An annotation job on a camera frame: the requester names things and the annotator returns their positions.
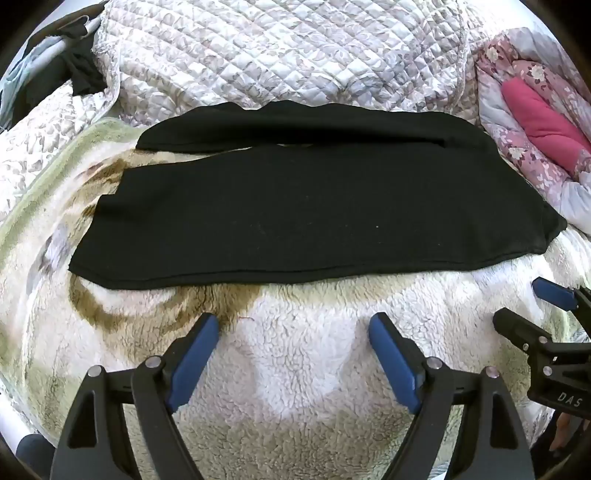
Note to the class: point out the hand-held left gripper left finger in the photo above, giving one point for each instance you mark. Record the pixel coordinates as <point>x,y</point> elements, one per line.
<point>196,355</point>

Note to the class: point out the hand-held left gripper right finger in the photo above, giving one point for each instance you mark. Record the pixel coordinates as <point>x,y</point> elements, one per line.
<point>391,355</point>

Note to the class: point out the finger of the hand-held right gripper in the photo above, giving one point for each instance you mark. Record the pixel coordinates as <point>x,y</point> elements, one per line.
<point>556,294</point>
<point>517,325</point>

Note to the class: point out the black pants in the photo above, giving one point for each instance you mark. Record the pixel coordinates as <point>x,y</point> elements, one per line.
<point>318,203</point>

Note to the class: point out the person's right hand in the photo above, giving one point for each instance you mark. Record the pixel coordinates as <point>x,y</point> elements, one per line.
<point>562,431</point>

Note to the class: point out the floral fleece blanket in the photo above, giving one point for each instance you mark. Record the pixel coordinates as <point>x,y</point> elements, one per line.
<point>286,369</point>

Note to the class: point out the pink floral quilt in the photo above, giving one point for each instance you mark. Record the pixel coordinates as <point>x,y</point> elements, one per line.
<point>545,138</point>

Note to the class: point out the pink cloth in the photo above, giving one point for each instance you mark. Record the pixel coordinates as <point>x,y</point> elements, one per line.
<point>542,117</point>

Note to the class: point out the dark cloth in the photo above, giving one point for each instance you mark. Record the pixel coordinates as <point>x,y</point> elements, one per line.
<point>83,64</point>

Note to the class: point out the grey quilted bedspread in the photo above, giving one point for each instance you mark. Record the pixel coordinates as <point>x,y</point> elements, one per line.
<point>277,50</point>

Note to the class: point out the light blue cloth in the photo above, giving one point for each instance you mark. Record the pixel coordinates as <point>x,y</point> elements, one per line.
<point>21,74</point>

